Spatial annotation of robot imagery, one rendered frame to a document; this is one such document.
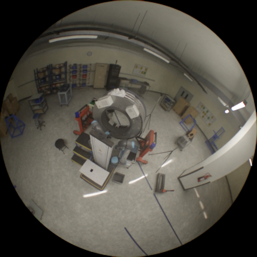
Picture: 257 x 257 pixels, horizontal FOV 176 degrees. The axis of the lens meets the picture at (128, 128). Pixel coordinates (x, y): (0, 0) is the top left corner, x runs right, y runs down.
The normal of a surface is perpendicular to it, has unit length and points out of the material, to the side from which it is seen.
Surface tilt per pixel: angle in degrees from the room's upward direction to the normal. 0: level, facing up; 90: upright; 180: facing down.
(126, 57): 90
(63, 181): 0
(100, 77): 90
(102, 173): 0
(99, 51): 90
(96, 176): 0
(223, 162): 90
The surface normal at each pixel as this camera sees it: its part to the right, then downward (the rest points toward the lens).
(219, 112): -0.88, 0.13
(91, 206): 0.28, -0.64
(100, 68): 0.39, 0.76
